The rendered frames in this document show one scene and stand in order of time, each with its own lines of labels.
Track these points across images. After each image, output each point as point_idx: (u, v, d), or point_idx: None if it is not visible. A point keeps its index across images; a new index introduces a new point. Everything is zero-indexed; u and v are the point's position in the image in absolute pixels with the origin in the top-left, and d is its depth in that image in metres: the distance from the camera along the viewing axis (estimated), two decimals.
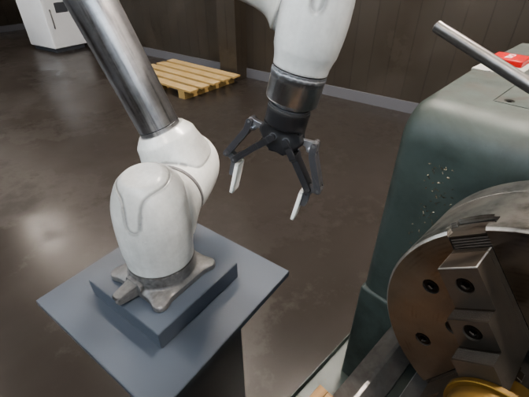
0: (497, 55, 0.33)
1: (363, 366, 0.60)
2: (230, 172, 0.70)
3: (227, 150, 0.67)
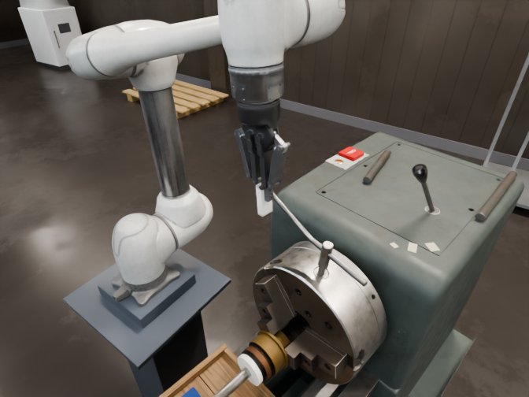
0: (275, 194, 0.78)
1: (255, 335, 1.05)
2: (272, 196, 0.70)
3: (279, 177, 0.67)
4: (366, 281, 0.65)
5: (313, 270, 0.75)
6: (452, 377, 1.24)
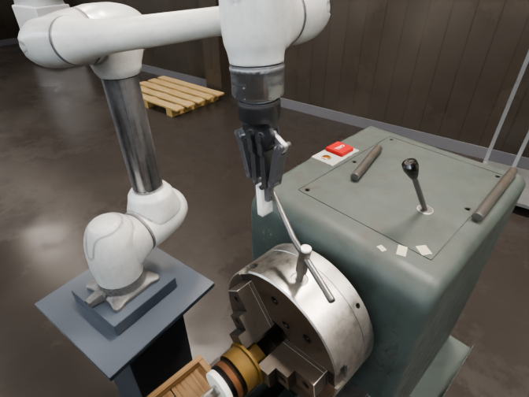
0: None
1: None
2: (272, 197, 0.70)
3: (279, 177, 0.67)
4: (334, 298, 0.56)
5: (292, 275, 0.68)
6: (448, 387, 1.17)
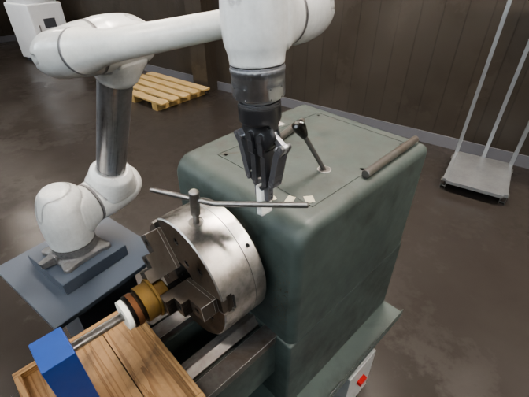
0: (273, 202, 0.68)
1: None
2: (272, 196, 0.70)
3: (279, 178, 0.67)
4: (149, 188, 0.74)
5: (203, 221, 0.78)
6: (373, 344, 1.27)
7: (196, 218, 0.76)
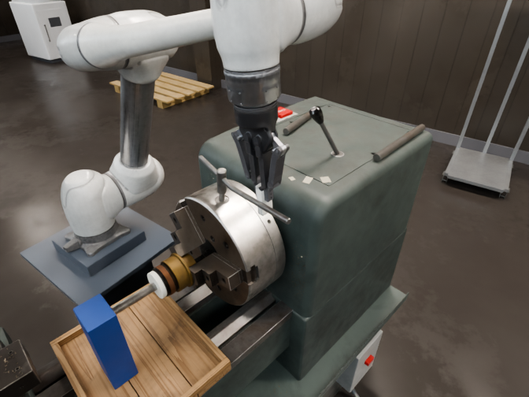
0: (265, 205, 0.67)
1: None
2: (272, 196, 0.70)
3: (279, 178, 0.66)
4: (199, 155, 0.85)
5: (227, 202, 0.84)
6: (381, 324, 1.34)
7: (220, 196, 0.82)
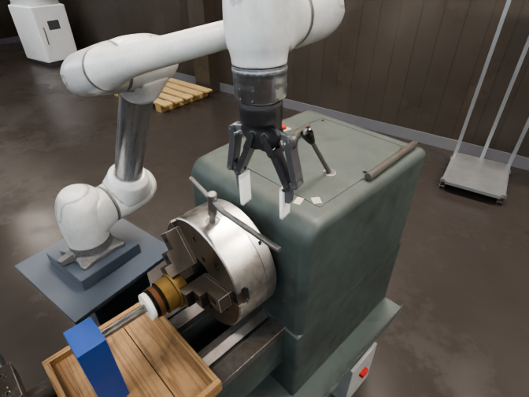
0: (256, 232, 0.68)
1: None
2: (292, 198, 0.68)
3: (300, 177, 0.65)
4: (190, 177, 0.85)
5: (218, 224, 0.84)
6: (375, 337, 1.34)
7: (211, 218, 0.83)
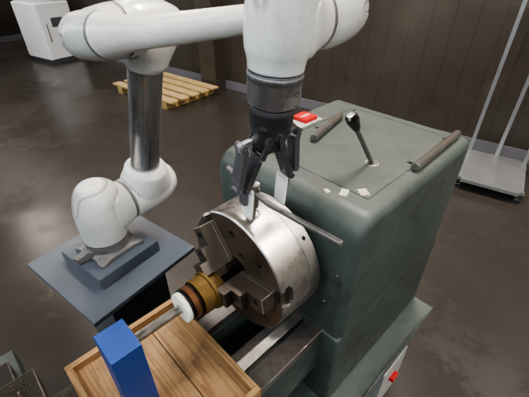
0: (312, 225, 0.61)
1: None
2: None
3: (289, 160, 0.71)
4: (227, 166, 0.78)
5: (259, 217, 0.77)
6: (408, 339, 1.27)
7: None
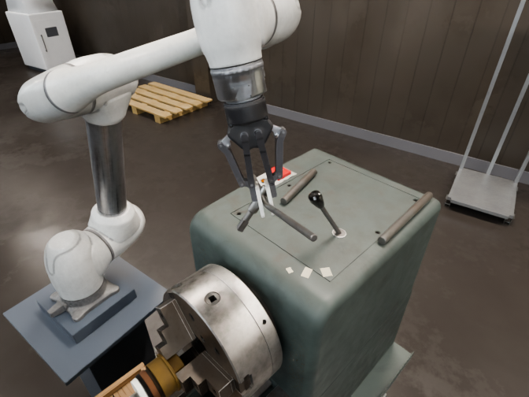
0: (295, 220, 0.58)
1: (178, 353, 1.07)
2: (274, 191, 0.71)
3: None
4: (253, 174, 0.82)
5: (219, 302, 0.76)
6: (384, 391, 1.26)
7: (248, 213, 0.75)
